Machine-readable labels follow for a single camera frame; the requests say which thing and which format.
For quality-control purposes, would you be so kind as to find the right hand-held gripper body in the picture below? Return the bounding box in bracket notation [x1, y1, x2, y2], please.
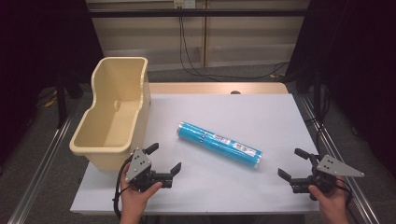
[289, 154, 365, 201]

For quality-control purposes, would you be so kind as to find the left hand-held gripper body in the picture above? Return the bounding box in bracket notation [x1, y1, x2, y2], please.
[124, 147, 174, 193]

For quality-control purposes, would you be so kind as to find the cream plastic bin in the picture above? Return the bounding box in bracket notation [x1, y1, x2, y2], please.
[68, 56, 152, 172]

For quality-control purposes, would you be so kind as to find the blue plastic-wrapped roll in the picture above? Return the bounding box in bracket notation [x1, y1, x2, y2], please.
[176, 120, 263, 170]

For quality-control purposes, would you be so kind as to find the person's right hand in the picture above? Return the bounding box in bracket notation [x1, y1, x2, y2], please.
[307, 176, 349, 220]

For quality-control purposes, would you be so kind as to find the person's left hand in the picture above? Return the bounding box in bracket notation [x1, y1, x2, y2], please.
[120, 164, 163, 218]

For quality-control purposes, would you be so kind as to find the white table mat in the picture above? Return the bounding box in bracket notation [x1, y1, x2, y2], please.
[69, 92, 320, 217]

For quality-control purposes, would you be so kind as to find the black metal stand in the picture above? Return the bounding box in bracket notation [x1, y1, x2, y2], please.
[55, 69, 68, 129]
[312, 69, 323, 120]

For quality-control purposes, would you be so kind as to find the metal floor rail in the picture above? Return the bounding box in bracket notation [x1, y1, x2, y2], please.
[7, 111, 74, 224]
[299, 92, 381, 224]

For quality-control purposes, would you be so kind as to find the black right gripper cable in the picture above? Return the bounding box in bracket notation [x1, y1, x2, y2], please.
[335, 176, 355, 207]

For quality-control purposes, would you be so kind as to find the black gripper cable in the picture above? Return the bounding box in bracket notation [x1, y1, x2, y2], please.
[112, 155, 134, 221]
[335, 176, 355, 207]

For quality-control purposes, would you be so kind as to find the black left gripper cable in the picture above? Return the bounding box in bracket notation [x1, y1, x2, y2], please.
[112, 155, 134, 221]

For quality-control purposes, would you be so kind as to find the black wall cable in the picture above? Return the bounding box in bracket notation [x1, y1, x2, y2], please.
[177, 5, 290, 80]

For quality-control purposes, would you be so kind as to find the yellow floor cable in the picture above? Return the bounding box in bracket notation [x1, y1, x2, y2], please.
[36, 91, 60, 108]

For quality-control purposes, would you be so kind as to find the white wall socket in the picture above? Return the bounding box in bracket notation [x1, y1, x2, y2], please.
[173, 0, 197, 9]

